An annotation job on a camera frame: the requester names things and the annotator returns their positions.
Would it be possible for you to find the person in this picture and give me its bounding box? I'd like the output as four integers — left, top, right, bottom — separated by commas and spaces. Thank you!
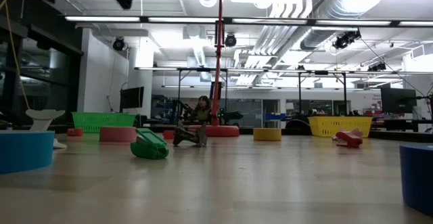
194, 95, 212, 123

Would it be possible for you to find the green mini stapler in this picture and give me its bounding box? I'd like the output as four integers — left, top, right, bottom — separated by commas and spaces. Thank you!
130, 128, 170, 160

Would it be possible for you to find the light blue tape roll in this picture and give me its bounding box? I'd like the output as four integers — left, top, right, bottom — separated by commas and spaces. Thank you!
0, 131, 55, 175

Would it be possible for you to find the dark blue tape roll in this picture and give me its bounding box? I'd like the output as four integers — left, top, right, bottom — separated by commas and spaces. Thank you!
399, 143, 433, 217

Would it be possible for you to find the yellow hanging cable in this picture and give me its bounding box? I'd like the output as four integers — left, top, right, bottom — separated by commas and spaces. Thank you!
1, 0, 31, 110

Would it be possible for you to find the green plastic basket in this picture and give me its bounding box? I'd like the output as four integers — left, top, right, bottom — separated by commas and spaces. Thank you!
71, 112, 137, 133

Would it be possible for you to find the red pole stand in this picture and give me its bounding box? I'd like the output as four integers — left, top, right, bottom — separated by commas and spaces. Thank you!
187, 0, 240, 137

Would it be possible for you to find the blue storage bin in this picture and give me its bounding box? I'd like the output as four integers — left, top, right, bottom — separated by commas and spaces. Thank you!
265, 112, 287, 122

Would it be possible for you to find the black ceiling camera rig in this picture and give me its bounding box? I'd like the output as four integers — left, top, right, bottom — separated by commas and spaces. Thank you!
333, 29, 362, 50

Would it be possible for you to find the black chair back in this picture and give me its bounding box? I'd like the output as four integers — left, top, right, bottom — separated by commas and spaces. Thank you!
285, 118, 312, 130

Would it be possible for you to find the pink tape roll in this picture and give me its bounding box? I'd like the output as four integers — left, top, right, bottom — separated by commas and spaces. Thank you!
99, 126, 137, 143

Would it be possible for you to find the black metal workstation frame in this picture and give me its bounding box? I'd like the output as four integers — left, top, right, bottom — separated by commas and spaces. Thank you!
135, 67, 298, 116
297, 70, 349, 116

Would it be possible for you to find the yellow plastic basket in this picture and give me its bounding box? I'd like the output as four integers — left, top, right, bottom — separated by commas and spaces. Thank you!
308, 116, 373, 138

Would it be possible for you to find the black computer monitor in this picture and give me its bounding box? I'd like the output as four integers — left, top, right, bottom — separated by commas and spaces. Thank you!
380, 87, 417, 114
119, 86, 145, 113

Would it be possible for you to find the white staple remover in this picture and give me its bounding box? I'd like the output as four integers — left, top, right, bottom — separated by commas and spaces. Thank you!
25, 108, 68, 150

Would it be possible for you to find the red staple remover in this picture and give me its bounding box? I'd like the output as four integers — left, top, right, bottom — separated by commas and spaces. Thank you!
332, 127, 363, 149

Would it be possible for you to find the yellow tape roll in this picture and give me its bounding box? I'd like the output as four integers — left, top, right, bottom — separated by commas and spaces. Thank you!
253, 127, 282, 141

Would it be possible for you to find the long ceiling light bar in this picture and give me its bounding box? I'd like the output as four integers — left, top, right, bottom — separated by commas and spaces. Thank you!
64, 15, 433, 28

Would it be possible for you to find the silver ventilation duct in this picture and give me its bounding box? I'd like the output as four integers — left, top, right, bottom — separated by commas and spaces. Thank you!
299, 0, 393, 51

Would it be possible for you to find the black chrome staple remover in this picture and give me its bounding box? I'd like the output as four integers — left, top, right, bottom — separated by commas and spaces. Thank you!
173, 121, 208, 148

